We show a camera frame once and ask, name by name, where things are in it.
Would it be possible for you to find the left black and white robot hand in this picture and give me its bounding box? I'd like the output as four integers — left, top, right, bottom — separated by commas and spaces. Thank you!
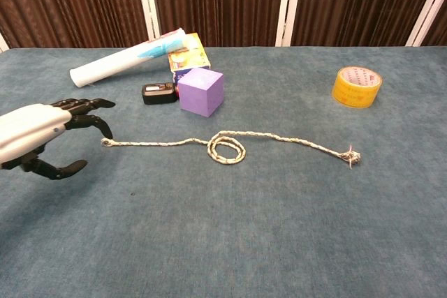
0, 98, 117, 181

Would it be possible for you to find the white braided rope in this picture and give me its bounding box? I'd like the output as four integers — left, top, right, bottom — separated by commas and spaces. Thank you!
100, 130, 363, 172

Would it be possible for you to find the white toothpaste tube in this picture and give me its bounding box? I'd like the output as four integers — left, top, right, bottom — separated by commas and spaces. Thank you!
68, 27, 186, 88

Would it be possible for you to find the small black device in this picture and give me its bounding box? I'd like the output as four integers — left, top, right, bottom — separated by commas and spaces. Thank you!
141, 82, 178, 105

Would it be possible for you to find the purple foam cube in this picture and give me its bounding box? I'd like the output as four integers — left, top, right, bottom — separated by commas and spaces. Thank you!
177, 67, 225, 118

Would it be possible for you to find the colourful yellow cardboard box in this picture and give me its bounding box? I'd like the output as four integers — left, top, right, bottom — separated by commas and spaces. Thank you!
167, 32, 212, 84

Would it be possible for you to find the teal felt table mat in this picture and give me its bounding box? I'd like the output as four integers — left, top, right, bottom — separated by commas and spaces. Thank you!
0, 45, 447, 298

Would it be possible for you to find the yellow packing tape roll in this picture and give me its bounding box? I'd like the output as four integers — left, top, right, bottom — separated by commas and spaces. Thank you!
331, 66, 383, 108

